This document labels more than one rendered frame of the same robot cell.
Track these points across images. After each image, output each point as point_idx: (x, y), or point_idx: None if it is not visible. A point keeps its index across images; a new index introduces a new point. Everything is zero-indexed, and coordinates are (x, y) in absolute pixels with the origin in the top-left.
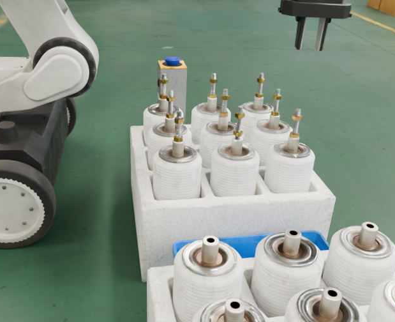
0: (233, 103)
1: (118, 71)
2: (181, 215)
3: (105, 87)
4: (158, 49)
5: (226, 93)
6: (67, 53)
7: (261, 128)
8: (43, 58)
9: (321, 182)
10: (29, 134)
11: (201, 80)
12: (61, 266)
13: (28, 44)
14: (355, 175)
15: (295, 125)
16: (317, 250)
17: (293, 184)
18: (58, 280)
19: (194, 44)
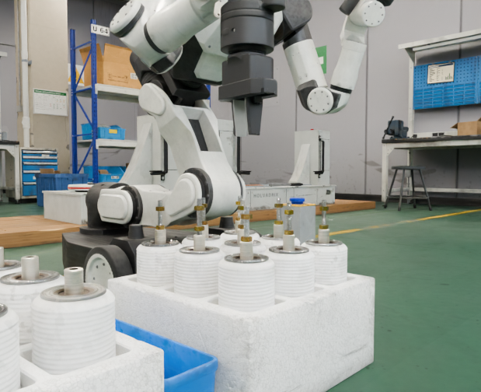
0: None
1: (407, 264)
2: (127, 295)
3: (369, 269)
4: None
5: (241, 203)
6: (188, 178)
7: (273, 247)
8: (176, 181)
9: (273, 311)
10: (151, 238)
11: None
12: None
13: (179, 173)
14: None
15: (243, 225)
16: (33, 281)
17: (224, 295)
18: None
19: None
